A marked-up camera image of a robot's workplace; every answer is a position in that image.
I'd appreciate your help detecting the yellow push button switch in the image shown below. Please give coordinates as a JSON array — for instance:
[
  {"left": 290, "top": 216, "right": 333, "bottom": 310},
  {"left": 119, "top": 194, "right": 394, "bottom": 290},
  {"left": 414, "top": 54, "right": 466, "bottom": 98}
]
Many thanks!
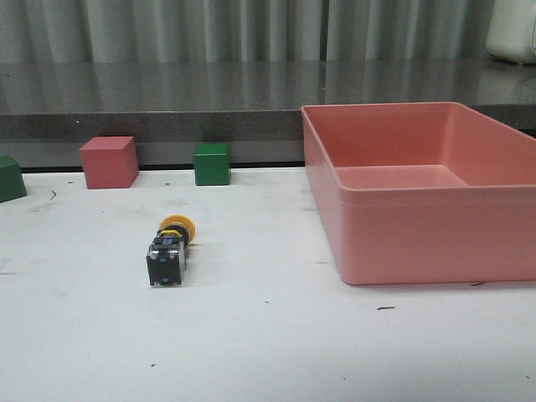
[{"left": 146, "top": 214, "right": 196, "bottom": 286}]

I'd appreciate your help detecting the pink cube block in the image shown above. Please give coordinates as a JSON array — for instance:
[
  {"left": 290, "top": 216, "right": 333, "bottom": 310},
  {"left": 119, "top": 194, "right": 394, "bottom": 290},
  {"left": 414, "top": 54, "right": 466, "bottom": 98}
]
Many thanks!
[{"left": 80, "top": 136, "right": 139, "bottom": 189}]

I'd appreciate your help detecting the green cube block centre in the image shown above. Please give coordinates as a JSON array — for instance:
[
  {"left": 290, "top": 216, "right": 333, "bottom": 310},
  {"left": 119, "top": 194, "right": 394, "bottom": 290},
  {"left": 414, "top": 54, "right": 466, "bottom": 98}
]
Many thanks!
[{"left": 193, "top": 143, "right": 230, "bottom": 186}]

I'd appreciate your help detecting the green block far left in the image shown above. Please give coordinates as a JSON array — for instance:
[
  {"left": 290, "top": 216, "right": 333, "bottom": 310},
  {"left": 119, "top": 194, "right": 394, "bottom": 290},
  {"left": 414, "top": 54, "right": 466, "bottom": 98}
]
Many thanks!
[{"left": 0, "top": 155, "right": 27, "bottom": 203}]

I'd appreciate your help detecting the pink plastic bin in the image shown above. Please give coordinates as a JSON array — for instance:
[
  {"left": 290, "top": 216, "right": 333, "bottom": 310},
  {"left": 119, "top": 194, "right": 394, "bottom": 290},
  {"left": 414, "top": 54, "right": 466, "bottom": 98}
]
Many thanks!
[{"left": 301, "top": 102, "right": 535, "bottom": 286}]

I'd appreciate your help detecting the white appliance in background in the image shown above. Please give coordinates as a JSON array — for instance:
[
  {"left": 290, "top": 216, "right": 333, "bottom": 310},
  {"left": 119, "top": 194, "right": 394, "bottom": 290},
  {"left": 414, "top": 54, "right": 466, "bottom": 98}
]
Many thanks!
[{"left": 486, "top": 0, "right": 535, "bottom": 64}]

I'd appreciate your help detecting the dark grey counter shelf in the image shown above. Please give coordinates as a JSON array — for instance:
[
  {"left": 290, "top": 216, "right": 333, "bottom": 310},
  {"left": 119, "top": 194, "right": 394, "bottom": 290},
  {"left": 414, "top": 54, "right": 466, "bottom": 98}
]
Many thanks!
[{"left": 1, "top": 59, "right": 535, "bottom": 172}]

